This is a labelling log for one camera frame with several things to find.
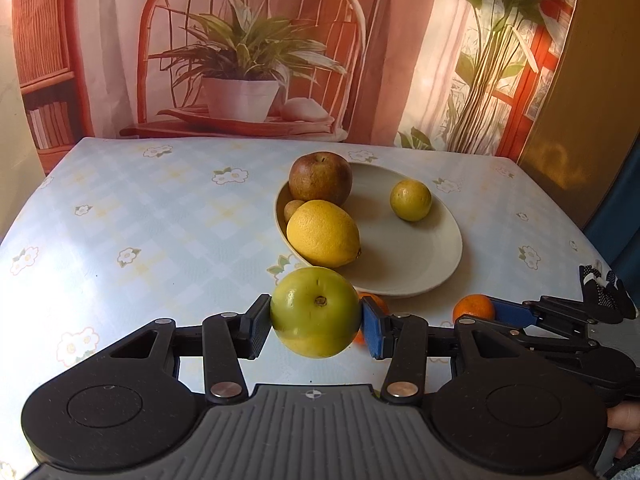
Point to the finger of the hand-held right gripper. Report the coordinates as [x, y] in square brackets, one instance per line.
[512, 314]
[550, 341]

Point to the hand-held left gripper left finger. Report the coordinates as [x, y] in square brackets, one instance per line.
[260, 330]

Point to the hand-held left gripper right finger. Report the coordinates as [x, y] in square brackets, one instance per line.
[374, 330]

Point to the orange mandarin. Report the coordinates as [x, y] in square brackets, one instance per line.
[377, 304]
[470, 306]

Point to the green apple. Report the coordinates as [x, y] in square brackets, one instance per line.
[315, 320]

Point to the beige ceramic plate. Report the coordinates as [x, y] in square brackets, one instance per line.
[400, 255]

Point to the small tan longan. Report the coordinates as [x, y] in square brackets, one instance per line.
[292, 210]

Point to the yellow-green lime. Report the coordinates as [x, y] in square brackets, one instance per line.
[410, 200]

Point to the person's right hand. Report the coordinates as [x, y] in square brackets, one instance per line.
[627, 417]

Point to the black dotted fabric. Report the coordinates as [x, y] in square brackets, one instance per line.
[605, 295]

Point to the yellow lemon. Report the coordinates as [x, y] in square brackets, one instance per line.
[322, 235]

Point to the red-brown apple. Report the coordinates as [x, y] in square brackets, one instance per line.
[320, 180]

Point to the yellow-brown wooden panel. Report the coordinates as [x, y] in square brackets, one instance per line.
[590, 110]

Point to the printed plant backdrop cloth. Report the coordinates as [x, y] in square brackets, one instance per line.
[400, 60]

